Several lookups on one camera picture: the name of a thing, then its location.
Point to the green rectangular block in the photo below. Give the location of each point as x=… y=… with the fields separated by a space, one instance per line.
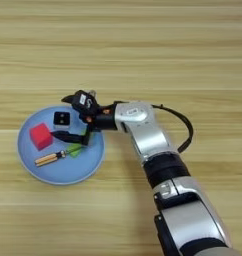
x=74 y=150

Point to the black cube with white sides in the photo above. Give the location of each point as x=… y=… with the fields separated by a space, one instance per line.
x=61 y=119

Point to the red cube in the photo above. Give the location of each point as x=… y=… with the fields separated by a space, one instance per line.
x=40 y=136

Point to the round blue plate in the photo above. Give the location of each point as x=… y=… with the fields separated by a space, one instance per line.
x=63 y=171

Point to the black box with white label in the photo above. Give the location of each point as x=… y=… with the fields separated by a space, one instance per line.
x=83 y=101

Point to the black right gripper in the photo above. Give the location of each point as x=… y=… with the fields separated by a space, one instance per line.
x=104 y=120

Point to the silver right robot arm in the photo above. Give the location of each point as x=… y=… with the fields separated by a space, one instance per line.
x=149 y=136

